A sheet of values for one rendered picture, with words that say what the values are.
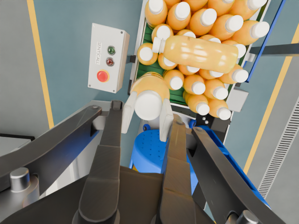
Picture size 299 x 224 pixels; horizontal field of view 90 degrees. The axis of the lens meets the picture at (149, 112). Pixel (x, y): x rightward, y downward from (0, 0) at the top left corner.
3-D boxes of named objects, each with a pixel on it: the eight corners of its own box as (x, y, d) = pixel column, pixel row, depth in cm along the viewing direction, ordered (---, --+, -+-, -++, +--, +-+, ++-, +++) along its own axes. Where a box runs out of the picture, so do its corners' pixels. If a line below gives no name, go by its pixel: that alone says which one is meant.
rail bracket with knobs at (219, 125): (199, 119, 76) (205, 128, 66) (204, 106, 73) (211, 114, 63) (218, 123, 76) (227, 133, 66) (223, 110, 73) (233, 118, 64)
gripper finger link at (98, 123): (116, 134, 14) (84, 128, 13) (126, 114, 18) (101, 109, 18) (119, 120, 13) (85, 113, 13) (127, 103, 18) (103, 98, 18)
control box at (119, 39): (98, 82, 61) (86, 87, 51) (103, 28, 54) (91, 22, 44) (122, 87, 61) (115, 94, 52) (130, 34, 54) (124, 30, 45)
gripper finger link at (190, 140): (173, 131, 13) (205, 138, 13) (169, 112, 18) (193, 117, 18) (168, 145, 14) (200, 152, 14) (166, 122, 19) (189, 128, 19)
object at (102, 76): (97, 80, 51) (95, 80, 50) (98, 69, 49) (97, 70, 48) (107, 82, 51) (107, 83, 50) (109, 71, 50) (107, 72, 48)
